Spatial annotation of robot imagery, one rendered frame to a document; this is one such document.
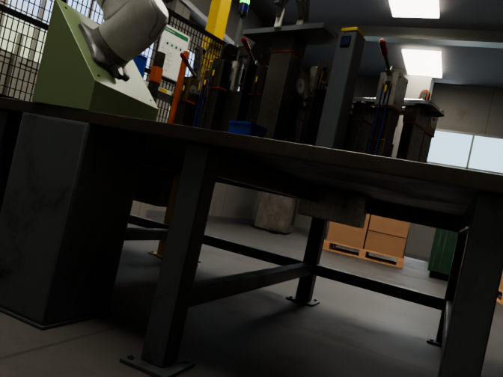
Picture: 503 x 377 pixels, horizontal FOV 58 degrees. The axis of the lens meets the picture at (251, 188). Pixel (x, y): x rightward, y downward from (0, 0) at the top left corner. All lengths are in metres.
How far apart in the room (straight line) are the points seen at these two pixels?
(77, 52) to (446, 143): 8.46
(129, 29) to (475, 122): 8.50
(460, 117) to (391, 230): 3.79
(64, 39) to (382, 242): 5.47
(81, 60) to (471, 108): 8.67
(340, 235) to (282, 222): 1.41
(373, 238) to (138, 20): 5.37
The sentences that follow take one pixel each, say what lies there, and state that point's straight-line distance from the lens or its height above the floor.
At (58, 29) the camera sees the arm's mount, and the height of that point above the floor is 0.95.
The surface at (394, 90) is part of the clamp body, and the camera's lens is 1.65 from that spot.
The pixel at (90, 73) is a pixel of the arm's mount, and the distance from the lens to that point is 1.58.
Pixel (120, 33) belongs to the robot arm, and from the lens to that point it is 1.66.
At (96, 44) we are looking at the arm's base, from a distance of 1.69.
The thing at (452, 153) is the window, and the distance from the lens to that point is 9.51.
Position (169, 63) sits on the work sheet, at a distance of 2.96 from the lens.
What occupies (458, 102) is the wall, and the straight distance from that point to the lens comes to 9.75.
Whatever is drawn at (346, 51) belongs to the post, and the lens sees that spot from 1.59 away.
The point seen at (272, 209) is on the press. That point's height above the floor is 0.37.
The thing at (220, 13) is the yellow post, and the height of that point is 1.72.
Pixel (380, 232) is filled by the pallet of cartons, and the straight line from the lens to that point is 6.53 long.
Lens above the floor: 0.55
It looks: 1 degrees up
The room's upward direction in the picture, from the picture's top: 12 degrees clockwise
